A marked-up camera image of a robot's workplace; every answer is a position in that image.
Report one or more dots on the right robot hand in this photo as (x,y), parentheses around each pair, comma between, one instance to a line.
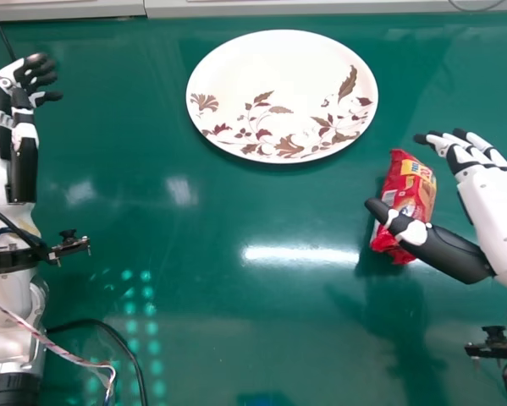
(494,211)

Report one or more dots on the red biscuit packet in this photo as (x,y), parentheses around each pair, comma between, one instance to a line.
(409,177)

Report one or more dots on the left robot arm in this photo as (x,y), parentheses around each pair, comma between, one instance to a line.
(3,351)

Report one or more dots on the white plate brown leaf pattern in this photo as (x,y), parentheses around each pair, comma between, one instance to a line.
(278,72)

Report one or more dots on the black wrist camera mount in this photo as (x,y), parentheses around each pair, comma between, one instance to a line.
(496,344)
(69,247)

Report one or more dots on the white table rail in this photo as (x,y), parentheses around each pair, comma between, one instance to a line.
(67,8)
(321,6)

